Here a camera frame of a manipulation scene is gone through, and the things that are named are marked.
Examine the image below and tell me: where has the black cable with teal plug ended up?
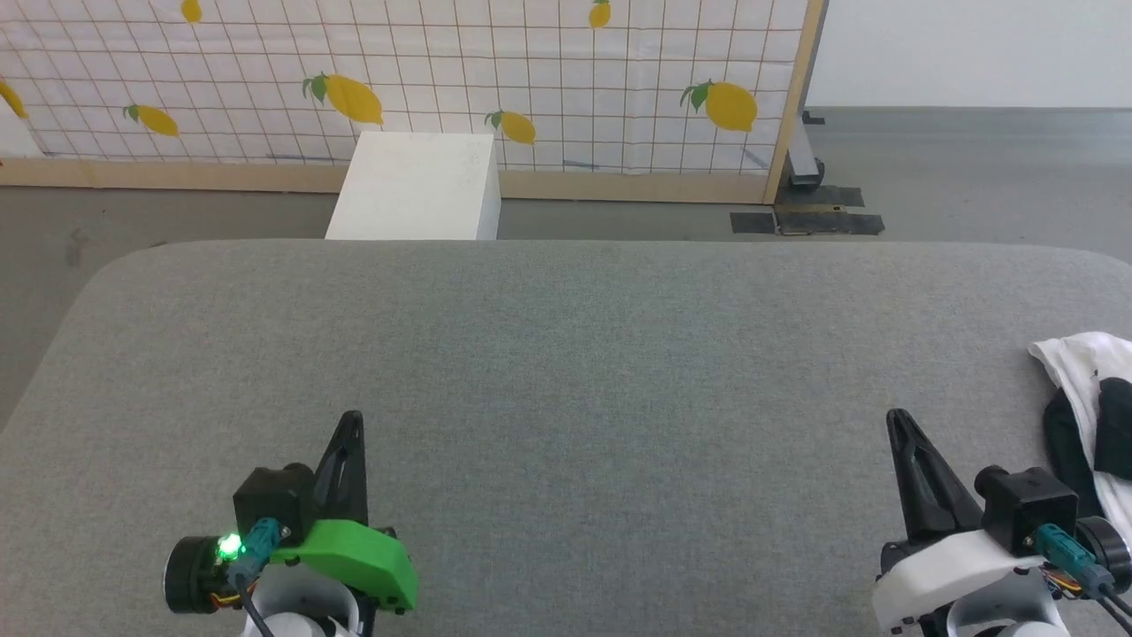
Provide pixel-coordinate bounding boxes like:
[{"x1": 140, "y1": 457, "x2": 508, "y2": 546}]
[
  {"x1": 228, "y1": 519, "x2": 282, "y2": 637},
  {"x1": 1035, "y1": 524, "x2": 1132, "y2": 620}
]

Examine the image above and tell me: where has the grey metal partition foot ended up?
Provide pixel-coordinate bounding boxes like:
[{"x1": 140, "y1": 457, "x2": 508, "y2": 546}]
[{"x1": 790, "y1": 111, "x2": 828, "y2": 188}]

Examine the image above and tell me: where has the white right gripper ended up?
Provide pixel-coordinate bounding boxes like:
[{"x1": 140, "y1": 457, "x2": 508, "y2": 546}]
[{"x1": 871, "y1": 408, "x2": 1049, "y2": 637}]

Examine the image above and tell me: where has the long black floor tape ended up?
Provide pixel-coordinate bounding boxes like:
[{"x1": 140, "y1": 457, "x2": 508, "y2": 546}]
[{"x1": 776, "y1": 212, "x2": 885, "y2": 236}]

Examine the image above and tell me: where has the white and black shirt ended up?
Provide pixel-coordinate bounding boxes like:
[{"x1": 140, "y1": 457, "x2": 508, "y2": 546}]
[{"x1": 1029, "y1": 332, "x2": 1132, "y2": 532}]

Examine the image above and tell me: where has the short black floor tape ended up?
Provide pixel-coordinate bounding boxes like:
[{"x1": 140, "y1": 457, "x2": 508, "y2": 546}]
[{"x1": 778, "y1": 186, "x2": 864, "y2": 207}]

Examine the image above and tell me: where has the white box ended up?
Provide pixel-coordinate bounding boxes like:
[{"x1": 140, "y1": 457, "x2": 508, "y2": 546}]
[{"x1": 325, "y1": 131, "x2": 502, "y2": 242}]

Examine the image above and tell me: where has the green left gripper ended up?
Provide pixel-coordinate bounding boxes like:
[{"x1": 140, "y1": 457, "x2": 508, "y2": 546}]
[{"x1": 270, "y1": 410, "x2": 419, "y2": 633}]

